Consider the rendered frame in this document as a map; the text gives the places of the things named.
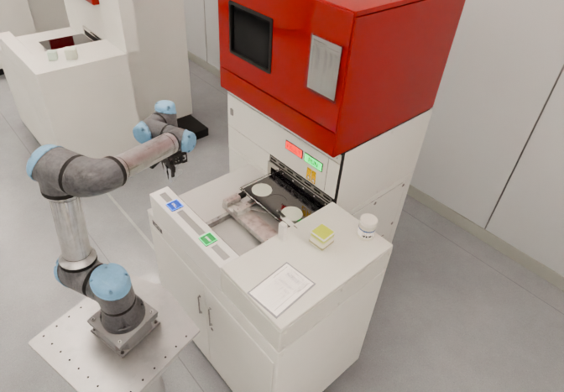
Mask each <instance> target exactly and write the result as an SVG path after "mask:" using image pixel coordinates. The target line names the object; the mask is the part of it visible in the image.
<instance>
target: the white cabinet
mask: <svg viewBox="0 0 564 392"><path fill-rule="evenodd" d="M148 214H149V223H150V227H151V233H152V237H153V242H154V251H155V255H156V259H157V265H158V269H159V277H160V283H161V286H163V287H164V288H166V289H167V290H168V291H169V292H170V293H171V294H172V295H173V296H174V298H176V300H177V301H178V302H179V304H180V305H181V306H182V308H183V309H184V310H185V312H186V313H187V314H188V316H189V317H190V318H191V320H192V321H193V322H194V323H195V324H196V326H197V327H198V328H199V329H200V332H199V333H198V334H197V335H196V336H195V338H194V339H193V341H194V342H195V344H196V345H197V347H198V348H199V349H200V350H201V351H202V352H203V354H204V355H205V356H206V358H207V359H208V360H209V362H210V363H211V364H212V366H213V367H214V368H215V370H216V371H217V372H218V373H219V374H220V375H221V377H222V378H223V379H224V381H225V382H226V383H227V385H228V386H229V387H230V389H231V390H232V392H322V391H323V390H324V389H326V388H327V387H328V386H329V385H330V384H331V383H332V382H333V381H334V380H335V379H337V378H338V377H339V376H340V375H341V374H342V373H343V372H344V371H345V370H346V369H347V368H349V367H350V366H351V365H352V364H353V363H354V362H355V361H356V360H357V359H358V357H359V354H360V352H361V348H362V345H363V341H364V338H365V335H366V332H367V330H368V325H369V322H370V319H371V316H372V314H373V309H374V306H375V303H376V300H377V298H378V294H379V290H380V287H381V285H382V282H383V278H384V274H385V271H386V269H384V270H383V271H382V272H381V273H379V274H378V275H377V276H375V277H374V278H373V279H372V280H370V281H369V282H368V283H367V284H366V285H364V286H363V287H362V288H361V289H359V290H358V291H357V292H355V293H354V294H353V295H351V296H350V297H349V298H348V299H346V300H345V301H344V302H343V303H342V304H341V305H339V306H338V307H337V308H335V309H334V310H333V311H331V312H330V313H329V314H328V315H326V316H325V317H323V318H322V319H321V320H320V321H319V322H317V324H315V325H314V326H313V327H311V328H310V329H309V330H308V331H306V332H305V333H303V334H302V335H301V336H300V337H298V338H297V339H296V340H294V341H293V342H292V343H291V344H290V345H289V346H288V347H286V348H285V349H283V350H282V351H281V352H280V353H278V352H277V351H276V350H275V349H274V347H273V346H272V345H271V344H270V343H269V342H268V341H267V340H266V339H265V338H264V336H263V335H262V334H261V333H260V332H259V331H258V330H257V329H256V328H255V326H254V325H253V324H252V323H251V322H250V321H249V320H248V319H247V318H246V316H245V315H244V314H243V313H242V312H241V311H240V310H239V309H238V308H237V307H236V306H235V305H234V304H233V303H232V302H231V301H230V300H229V299H228V297H227V296H226V295H225V294H224V293H223V292H222V291H220V290H219V289H218V288H217V287H216V286H215V285H214V284H213V282H212V281H211V280H210V279H209V278H208V277H207V276H206V275H205V273H204V272H203V271H202V270H201V269H200V268H199V267H198V266H197V265H196V263H195V262H194V261H193V260H192V259H191V258H190V257H189V256H188V255H187V253H186V252H185V251H184V250H183V249H182V248H181V247H180V246H179V245H178V243H177V242H176V241H175V240H174V239H173V238H172V237H171V236H170V235H169V234H168V233H167V232H166V231H165V230H164V229H163V228H162V227H161V225H160V224H159V223H158V222H157V221H156V220H155V219H154V218H153V217H152V215H151V214H150V213H149V212H148Z"/></svg>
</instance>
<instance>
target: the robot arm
mask: <svg viewBox="0 0 564 392"><path fill-rule="evenodd" d="M154 107H155V109H154V110H155V112H154V113H152V115H150V116H149V117H147V118H145V119H144V120H143V121H141V122H139V123H138V124H137V125H136V126H135V127H134V128H133V136H134V137H135V139H136V140H137V141H138V142H139V143H141V144H140V145H138V146H136V147H134V148H132V149H130V150H128V151H126V152H123V153H121V154H119V155H117V156H115V157H114V156H111V155H109V156H106V157H104V158H102V159H93V158H90V157H86V156H85V155H82V154H78V153H76V152H74V151H71V150H68V149H65V148H64V147H62V146H57V145H54V144H45V145H43V146H40V147H39V148H37V149H36V150H35V151H34V152H33V153H32V154H31V156H30V158H29V159H28V162H27V165H26V171H27V174H28V176H29V177H30V178H31V179H32V180H34V181H38V183H39V188H40V192H41V195H42V197H43V198H45V199H47V200H49V202H50V208H51V211H52V215H53V218H54V222H55V229H56V232H57V236H58V239H59V243H60V249H61V254H60V257H59V258H58V259H57V260H56V262H55V263H56V266H55V267H54V276H55V278H56V280H57V281H58V282H60V283H61V284H62V285H63V286H65V287H67V288H70V289H72V290H74V291H76V292H78V293H80V294H82V295H84V296H87V297H89V298H91V299H93V300H94V301H96V302H97V303H98V304H99V306H100V307H101V313H100V320H101V324H102V326H103V328H104V329H105V330H106V331H107V332H110V333H111V334H124V333H128V332H131V331H132V330H134V329H135V328H136V327H138V326H139V325H140V323H141V322H142V321H143V319H144V316H145V306H144V302H143V301H142V299H141V298H140V297H139V296H138V295H136V294H135V293H134V290H133V286H132V283H131V279H130V276H129V274H128V272H127V270H126V269H125V268H124V267H123V266H122V265H120V264H115V263H109V264H103V263H101V262H99V261H98V259H97V251H96V250H95V249H94V248H93V247H91V246H90V242H89V237H88V233H87V229H86V220H85V216H84V212H83V207H82V203H81V197H91V196H99V195H102V194H105V193H108V192H110V191H114V190H116V189H117V188H119V187H121V186H123V185H125V184H126V182H127V180H128V178H130V177H132V176H134V175H136V174H137V173H139V172H141V171H143V170H145V169H147V168H149V167H150V168H151V169H153V168H154V167H155V166H156V165H157V164H158V163H159V162H160V161H161V163H162V165H163V168H164V172H165V174H166V176H167V179H168V180H169V181H170V182H171V183H172V182H174V180H175V178H176V177H177V176H179V175H181V174H182V172H183V170H178V165H177V164H180V163H182V164H183V163H185V162H187V153H190V152H191V151H192V150H193V149H194V148H195V146H196V135H195V134H194V133H192V132H191V131H188V130H187V129H183V128H178V124H177V116H176V113H177V111H176V109H175V104H174V103H173V102H172V101H169V100H162V101H158V102H156V103H155V106H154ZM183 155H185V157H186V159H185V157H184V156H183ZM183 159H185V160H183Z"/></svg>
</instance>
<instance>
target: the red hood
mask: <svg viewBox="0 0 564 392"><path fill-rule="evenodd" d="M465 1H466V0H218V25H219V50H220V77H221V87H223V88H225V89H226V90H228V91H229V92H231V93H232V94H234V95H235V96H237V97H239V98H240V99H242V100H243V101H245V102H246V103H248V104H249V105H251V106H252V107H255V108H256V109H258V110H259V111H260V112H262V113H264V114H265V115H267V116H268V117H270V118H272V119H273V120H275V121H276V122H277V123H279V124H281V125H283V126H284V127H286V128H288V129H289V130H290V131H292V132H293V133H295V134H297V135H298V136H300V137H302V138H303V139H304V140H306V141H307V142H309V143H310V144H313V145H314V146H316V147H317V148H318V149H320V150H322V151H323V152H325V153H326V154H328V155H330V156H331V157H332V158H335V157H336V156H338V155H339V154H342V153H344V152H346V151H348V150H349V149H352V148H354V147H356V146H358V145H360V144H362V143H364V142H366V141H368V140H370V139H372V138H374V137H376V136H378V135H379V134H381V133H383V132H385V131H387V130H389V129H391V128H393V127H395V126H397V125H399V124H401V123H403V122H405V121H407V120H409V119H411V118H413V117H415V116H417V115H419V114H421V113H423V112H424V111H426V110H428V109H430V108H432V107H433V105H434V102H435V100H436V94H437V92H438V89H439V85H440V83H441V78H442V75H443V72H444V70H445V66H446V63H447V59H448V56H449V53H450V50H451V47H452V42H453V40H454V37H455V33H456V31H457V26H458V23H459V20H460V17H461V15H462V10H463V7H464V4H465Z"/></svg>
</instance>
